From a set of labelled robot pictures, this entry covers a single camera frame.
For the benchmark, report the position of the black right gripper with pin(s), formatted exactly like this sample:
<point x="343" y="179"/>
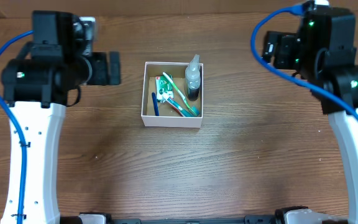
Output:
<point x="286" y="47"/>

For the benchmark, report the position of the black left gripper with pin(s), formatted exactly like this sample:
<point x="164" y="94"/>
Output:
<point x="97" y="60"/>

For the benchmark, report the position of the blue disposable razor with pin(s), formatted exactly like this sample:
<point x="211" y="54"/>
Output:
<point x="155" y="103"/>

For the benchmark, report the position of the green Dettol soap bar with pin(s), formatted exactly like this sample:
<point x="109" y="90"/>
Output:
<point x="163" y="86"/>

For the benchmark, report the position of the green white toothbrush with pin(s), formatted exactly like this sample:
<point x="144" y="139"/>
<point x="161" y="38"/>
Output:
<point x="193" y="110"/>

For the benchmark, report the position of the clear foam soap pump bottle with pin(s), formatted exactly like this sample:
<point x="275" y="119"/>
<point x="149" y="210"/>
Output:
<point x="193" y="78"/>

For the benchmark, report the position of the teal toothpaste tube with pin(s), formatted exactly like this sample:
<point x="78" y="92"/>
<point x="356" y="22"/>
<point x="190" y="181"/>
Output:
<point x="182" y="112"/>

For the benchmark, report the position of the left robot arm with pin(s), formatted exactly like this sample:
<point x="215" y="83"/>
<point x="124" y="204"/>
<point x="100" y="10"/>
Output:
<point x="36" y="84"/>

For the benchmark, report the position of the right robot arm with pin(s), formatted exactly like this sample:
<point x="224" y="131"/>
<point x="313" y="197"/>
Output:
<point x="321" y="57"/>

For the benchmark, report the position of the pink open cardboard box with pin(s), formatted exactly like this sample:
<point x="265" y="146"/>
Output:
<point x="168" y="116"/>

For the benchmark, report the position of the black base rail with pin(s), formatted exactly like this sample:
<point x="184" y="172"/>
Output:
<point x="194" y="219"/>

